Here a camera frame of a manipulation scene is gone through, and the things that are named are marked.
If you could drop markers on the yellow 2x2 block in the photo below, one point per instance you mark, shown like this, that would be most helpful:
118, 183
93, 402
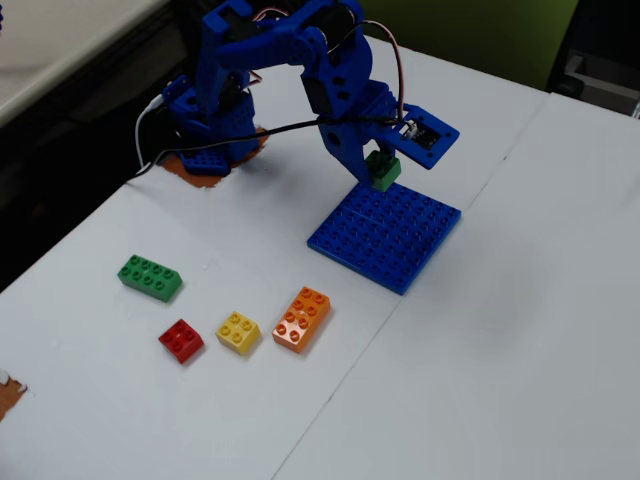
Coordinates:
239, 334

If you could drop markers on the orange 2x4 block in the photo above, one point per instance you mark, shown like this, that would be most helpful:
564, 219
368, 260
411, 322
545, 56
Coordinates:
301, 320

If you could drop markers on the green 2x4 block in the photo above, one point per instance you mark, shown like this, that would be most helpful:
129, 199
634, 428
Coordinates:
150, 279

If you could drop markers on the white background table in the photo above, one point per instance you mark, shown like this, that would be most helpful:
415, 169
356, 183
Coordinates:
50, 50

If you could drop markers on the grey box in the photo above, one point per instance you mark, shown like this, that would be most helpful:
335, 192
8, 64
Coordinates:
605, 85

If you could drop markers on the white foam board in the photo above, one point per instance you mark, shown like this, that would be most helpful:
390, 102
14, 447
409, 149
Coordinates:
500, 350
250, 415

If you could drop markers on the wrist camera in blue mount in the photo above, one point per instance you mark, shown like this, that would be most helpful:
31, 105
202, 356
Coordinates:
430, 155

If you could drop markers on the green chair back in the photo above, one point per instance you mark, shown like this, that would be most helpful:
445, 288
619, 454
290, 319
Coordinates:
475, 30

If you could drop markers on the green 2x2 block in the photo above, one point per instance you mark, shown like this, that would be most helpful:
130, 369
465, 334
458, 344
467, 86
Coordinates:
387, 177

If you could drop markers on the blue 8x8 baseplate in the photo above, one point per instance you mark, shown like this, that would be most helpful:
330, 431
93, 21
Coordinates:
385, 240

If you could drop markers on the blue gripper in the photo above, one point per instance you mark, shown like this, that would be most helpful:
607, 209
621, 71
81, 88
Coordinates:
344, 141

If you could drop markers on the red 2x2 block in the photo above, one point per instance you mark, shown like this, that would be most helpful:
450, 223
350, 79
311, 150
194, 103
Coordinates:
181, 342

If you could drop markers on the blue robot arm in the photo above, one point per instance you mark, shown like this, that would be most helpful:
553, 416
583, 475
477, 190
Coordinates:
220, 100

